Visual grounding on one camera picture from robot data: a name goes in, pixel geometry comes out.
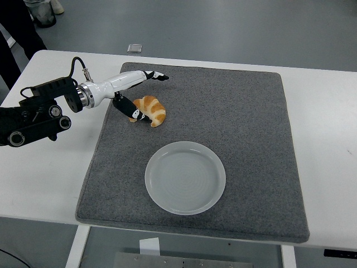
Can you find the small clear square floor object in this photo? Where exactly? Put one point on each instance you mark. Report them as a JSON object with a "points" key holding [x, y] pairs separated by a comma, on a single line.
{"points": [[134, 48]]}

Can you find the golden croissant bread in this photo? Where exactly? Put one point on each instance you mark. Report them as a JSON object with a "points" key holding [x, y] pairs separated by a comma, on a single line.
{"points": [[156, 110]]}

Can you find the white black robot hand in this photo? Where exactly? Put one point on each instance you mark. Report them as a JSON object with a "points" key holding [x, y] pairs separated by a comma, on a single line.
{"points": [[122, 79]]}

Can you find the person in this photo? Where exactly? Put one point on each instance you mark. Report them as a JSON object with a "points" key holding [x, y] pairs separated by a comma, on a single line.
{"points": [[16, 28]]}

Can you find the pale grey round plate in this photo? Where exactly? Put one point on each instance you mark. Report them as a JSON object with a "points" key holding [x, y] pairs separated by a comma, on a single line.
{"points": [[184, 181]]}

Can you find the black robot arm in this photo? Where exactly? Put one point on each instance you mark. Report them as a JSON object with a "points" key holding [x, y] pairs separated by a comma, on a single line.
{"points": [[36, 125]]}

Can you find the black table control panel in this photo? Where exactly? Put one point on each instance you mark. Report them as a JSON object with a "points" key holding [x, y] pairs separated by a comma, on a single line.
{"points": [[340, 253]]}

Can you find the black mesh waste bin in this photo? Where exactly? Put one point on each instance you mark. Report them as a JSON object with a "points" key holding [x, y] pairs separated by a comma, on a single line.
{"points": [[44, 16]]}

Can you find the white shoe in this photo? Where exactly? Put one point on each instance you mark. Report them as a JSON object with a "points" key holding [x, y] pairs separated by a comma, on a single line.
{"points": [[57, 5]]}

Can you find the white paper label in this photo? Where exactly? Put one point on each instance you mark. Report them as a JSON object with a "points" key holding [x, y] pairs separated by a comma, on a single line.
{"points": [[149, 245]]}

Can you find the white table leg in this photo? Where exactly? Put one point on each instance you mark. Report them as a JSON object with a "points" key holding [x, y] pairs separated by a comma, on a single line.
{"points": [[288, 258], [76, 248]]}

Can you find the white desk frame leg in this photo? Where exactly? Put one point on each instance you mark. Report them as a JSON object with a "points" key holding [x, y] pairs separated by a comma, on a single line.
{"points": [[7, 37]]}

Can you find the grey felt mat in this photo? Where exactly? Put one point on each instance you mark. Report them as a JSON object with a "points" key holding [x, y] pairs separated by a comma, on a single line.
{"points": [[223, 111]]}

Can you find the grey metal plate with screws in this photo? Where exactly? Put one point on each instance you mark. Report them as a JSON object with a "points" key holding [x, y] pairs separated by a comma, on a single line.
{"points": [[181, 262]]}

